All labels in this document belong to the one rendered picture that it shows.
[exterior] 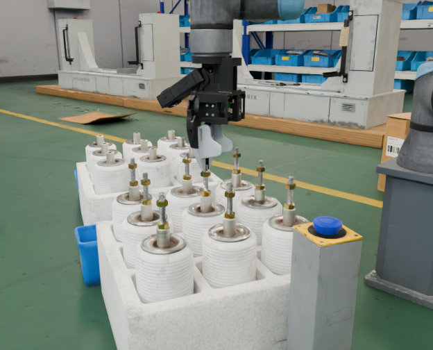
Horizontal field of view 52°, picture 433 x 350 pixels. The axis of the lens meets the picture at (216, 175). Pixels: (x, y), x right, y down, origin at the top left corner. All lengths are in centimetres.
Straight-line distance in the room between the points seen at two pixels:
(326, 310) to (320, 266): 7
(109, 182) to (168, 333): 59
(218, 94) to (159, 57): 323
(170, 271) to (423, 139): 62
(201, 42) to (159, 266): 37
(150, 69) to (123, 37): 421
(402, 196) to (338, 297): 46
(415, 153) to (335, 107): 177
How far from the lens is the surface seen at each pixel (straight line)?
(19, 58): 727
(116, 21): 813
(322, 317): 66
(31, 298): 115
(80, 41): 513
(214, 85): 79
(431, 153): 104
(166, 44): 404
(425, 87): 104
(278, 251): 80
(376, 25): 274
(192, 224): 84
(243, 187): 100
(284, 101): 298
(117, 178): 121
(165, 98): 84
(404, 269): 113
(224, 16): 78
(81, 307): 108
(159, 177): 124
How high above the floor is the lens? 57
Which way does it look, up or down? 17 degrees down
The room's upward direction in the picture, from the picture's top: straight up
